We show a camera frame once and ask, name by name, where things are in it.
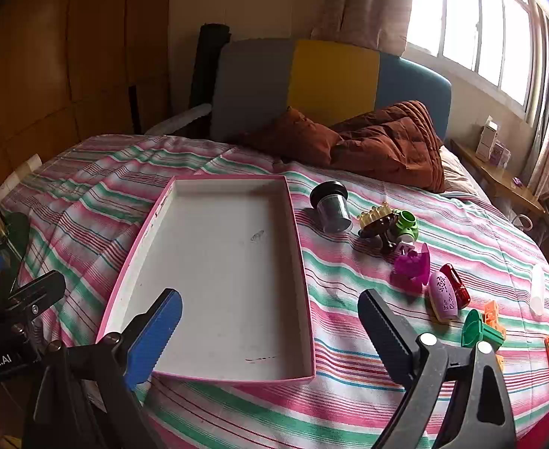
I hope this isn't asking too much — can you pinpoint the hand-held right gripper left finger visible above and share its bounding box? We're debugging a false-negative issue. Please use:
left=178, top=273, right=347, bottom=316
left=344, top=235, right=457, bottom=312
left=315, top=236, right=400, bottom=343
left=22, top=287, right=184, bottom=449

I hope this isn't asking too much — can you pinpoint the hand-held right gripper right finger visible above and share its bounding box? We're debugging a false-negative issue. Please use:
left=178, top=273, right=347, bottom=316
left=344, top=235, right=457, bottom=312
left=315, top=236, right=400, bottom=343
left=358, top=288, right=518, bottom=449

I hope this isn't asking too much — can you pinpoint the magenta plastic spool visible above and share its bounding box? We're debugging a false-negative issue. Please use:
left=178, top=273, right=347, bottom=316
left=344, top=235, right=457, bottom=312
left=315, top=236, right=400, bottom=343
left=393, top=242, right=432, bottom=291

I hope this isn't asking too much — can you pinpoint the purple egg-shaped case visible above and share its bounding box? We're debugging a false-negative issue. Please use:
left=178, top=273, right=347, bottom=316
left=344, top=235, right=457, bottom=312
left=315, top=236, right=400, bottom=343
left=426, top=269, right=460, bottom=323

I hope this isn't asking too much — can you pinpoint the red capsule case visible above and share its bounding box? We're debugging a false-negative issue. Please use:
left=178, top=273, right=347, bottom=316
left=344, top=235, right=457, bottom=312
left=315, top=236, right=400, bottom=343
left=439, top=263, right=472, bottom=310

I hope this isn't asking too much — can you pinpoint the green plastic spool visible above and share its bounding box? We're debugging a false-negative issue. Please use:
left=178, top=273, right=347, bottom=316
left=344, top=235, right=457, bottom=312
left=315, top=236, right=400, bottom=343
left=460, top=309, right=505, bottom=349

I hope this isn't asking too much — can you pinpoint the brown comb with yellow teeth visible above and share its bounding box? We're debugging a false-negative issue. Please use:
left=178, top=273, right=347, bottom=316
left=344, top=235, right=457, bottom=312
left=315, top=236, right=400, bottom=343
left=356, top=201, right=399, bottom=256

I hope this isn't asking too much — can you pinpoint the pink shallow box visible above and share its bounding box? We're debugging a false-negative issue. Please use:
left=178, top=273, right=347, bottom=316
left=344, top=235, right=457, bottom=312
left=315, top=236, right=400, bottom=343
left=96, top=174, right=316, bottom=387

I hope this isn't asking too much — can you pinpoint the green plug-in device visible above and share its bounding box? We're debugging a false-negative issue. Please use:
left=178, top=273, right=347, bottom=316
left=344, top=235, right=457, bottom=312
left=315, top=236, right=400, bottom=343
left=387, top=210, right=420, bottom=256

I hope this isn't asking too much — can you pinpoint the orange cube block toy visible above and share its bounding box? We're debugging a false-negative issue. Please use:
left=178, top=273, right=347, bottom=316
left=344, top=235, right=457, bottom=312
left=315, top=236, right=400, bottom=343
left=482, top=299, right=507, bottom=337

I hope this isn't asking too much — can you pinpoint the black grey cylindrical jar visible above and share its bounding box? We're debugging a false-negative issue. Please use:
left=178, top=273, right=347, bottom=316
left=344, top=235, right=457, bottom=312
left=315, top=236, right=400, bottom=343
left=309, top=181, right=354, bottom=235

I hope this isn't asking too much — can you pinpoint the striped bedsheet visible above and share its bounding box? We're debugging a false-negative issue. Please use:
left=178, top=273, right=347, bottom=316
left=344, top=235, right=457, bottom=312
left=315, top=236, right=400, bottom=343
left=0, top=133, right=549, bottom=449

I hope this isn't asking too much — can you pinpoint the round glass side table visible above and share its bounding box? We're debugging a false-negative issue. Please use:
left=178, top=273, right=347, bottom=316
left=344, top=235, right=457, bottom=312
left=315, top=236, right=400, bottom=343
left=0, top=210, right=32, bottom=291

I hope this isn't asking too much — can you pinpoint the white mattress corner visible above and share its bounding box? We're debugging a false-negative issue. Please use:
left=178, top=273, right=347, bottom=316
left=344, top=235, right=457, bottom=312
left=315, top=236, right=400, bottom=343
left=0, top=154, right=42, bottom=197

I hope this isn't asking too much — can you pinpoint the translucent plastic tube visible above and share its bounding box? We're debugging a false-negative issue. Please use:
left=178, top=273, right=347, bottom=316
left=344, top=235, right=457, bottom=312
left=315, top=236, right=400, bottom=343
left=529, top=264, right=546, bottom=316

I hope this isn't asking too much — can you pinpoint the beige pillow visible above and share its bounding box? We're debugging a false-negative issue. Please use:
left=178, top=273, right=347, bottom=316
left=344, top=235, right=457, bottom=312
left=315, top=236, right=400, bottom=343
left=438, top=145, right=490, bottom=202

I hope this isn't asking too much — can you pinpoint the brown duvet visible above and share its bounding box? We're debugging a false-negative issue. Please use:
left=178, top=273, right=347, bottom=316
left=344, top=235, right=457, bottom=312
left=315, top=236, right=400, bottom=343
left=331, top=100, right=446, bottom=194

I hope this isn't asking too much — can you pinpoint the red cloth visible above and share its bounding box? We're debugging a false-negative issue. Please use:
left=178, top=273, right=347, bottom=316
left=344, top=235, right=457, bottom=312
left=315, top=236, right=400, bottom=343
left=513, top=384, right=549, bottom=449

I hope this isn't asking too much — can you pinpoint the wooden bedside shelf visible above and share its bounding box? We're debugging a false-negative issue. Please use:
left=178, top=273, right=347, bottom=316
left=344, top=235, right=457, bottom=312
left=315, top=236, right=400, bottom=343
left=450, top=138, right=549, bottom=253

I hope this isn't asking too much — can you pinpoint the brown pillow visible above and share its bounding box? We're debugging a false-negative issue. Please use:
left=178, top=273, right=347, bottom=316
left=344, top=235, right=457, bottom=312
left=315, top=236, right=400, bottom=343
left=242, top=107, right=345, bottom=167

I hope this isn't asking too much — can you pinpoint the purple box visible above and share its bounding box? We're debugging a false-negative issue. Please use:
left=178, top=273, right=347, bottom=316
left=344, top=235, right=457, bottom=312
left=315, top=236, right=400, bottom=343
left=490, top=140, right=511, bottom=168

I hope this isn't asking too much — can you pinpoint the white box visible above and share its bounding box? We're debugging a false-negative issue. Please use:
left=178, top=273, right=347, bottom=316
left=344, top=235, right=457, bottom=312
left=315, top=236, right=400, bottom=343
left=475, top=116, right=500, bottom=160

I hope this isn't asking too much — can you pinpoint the wooden wardrobe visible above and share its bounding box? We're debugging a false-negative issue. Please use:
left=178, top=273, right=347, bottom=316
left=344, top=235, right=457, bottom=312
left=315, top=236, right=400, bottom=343
left=0, top=0, right=172, bottom=192

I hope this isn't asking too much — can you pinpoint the window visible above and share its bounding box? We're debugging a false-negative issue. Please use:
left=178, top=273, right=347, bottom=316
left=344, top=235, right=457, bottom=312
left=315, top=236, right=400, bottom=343
left=405, top=0, right=544, bottom=113

